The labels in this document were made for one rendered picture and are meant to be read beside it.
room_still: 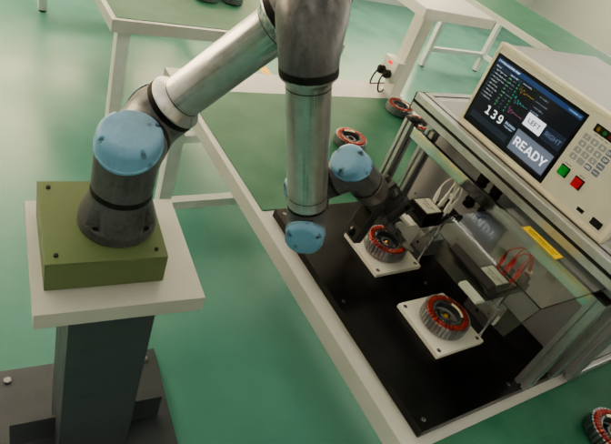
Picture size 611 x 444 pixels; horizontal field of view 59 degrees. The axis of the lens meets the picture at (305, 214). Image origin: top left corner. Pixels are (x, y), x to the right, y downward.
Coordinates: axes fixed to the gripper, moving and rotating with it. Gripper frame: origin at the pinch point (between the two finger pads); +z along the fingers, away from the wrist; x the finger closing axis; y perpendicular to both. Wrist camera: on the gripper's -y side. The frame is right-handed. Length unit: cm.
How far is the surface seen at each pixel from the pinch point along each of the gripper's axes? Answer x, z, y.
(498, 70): 5.3, -17.7, 40.8
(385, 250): -3.6, -2.0, -4.5
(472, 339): -30.7, 6.5, -1.8
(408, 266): -7.0, 5.8, -2.5
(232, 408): 8, 38, -78
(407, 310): -19.3, -2.1, -8.9
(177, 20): 138, -1, -12
